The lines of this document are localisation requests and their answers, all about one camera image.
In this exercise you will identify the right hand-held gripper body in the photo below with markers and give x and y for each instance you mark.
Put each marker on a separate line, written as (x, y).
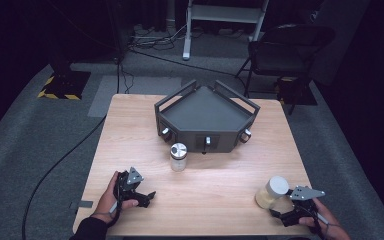
(305, 196)

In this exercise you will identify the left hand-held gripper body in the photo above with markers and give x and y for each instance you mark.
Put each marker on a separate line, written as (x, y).
(131, 181)

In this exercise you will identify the glass jar with white lid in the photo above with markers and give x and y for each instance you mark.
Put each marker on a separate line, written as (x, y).
(273, 193)

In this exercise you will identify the glass jar with silver lid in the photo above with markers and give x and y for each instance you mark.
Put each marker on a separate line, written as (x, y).
(178, 156)

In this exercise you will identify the dark grey angular tray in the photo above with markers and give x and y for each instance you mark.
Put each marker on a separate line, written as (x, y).
(206, 113)

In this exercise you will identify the person's left hand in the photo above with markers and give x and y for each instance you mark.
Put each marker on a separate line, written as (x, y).
(108, 201)

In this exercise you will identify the person's right hand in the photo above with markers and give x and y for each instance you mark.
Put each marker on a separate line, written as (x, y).
(323, 221)

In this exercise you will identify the grey tape strip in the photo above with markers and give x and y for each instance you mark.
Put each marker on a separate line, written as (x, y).
(81, 204)

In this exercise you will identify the black base with yellow stripes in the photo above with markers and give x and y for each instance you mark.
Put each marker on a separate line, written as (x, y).
(65, 85)

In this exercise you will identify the black folding chair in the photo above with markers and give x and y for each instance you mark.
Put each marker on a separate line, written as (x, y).
(286, 53)

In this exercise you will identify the white metal stand frame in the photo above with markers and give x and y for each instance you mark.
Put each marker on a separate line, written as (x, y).
(223, 15)

